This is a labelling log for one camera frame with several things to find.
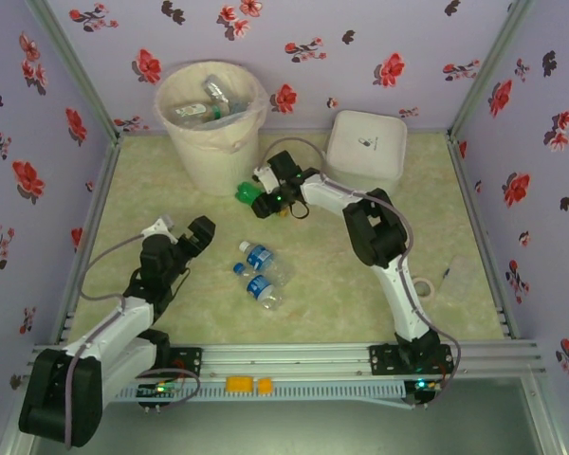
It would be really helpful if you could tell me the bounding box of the white slotted cable duct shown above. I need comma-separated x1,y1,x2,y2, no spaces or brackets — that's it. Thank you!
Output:
108,382,405,405

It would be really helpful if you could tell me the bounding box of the aluminium side rail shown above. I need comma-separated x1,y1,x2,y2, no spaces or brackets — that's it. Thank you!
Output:
447,132,521,340
54,136,123,345

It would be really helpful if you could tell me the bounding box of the roll of masking tape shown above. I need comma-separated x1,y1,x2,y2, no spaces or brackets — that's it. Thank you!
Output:
412,278,436,300

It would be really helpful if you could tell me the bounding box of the cream ribbed waste bin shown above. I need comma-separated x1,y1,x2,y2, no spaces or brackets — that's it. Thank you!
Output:
152,59,269,198

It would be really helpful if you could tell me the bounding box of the control board with green light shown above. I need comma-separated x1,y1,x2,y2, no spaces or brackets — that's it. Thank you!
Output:
405,377,445,410
136,381,184,413

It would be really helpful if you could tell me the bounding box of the clear plastic bin liner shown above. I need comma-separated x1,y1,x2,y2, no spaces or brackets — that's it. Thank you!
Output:
152,59,270,154

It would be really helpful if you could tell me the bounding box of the large yellow block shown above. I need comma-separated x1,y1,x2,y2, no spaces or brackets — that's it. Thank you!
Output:
226,375,256,393

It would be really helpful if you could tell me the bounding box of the green plastic bottle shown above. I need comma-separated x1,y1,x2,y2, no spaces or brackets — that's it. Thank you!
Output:
235,181,266,206

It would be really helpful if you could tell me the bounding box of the blue-label bottle printed white cap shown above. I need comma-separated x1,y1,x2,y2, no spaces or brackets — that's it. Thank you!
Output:
238,240,296,287

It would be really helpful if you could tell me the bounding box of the aluminium frame post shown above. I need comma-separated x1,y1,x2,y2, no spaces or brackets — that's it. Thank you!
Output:
26,0,122,139
448,0,537,138

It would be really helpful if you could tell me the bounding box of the grey base cable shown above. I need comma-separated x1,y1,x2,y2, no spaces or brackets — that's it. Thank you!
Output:
144,362,201,411
410,353,464,411

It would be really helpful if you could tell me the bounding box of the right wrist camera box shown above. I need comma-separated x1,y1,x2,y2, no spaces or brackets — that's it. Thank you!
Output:
253,165,279,191

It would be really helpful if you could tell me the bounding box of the grey metal panel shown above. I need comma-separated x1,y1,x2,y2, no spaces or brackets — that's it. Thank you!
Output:
28,376,551,455

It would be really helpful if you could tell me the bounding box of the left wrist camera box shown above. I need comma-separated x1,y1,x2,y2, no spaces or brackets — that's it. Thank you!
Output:
140,215,176,240

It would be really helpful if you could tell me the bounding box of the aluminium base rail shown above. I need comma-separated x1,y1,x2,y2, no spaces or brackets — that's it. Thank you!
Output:
27,341,544,380

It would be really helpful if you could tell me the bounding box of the white lidded storage box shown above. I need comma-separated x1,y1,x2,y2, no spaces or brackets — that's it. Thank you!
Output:
322,109,408,194

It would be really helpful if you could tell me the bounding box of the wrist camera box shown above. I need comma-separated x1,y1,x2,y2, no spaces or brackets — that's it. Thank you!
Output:
253,165,279,191
140,215,176,240

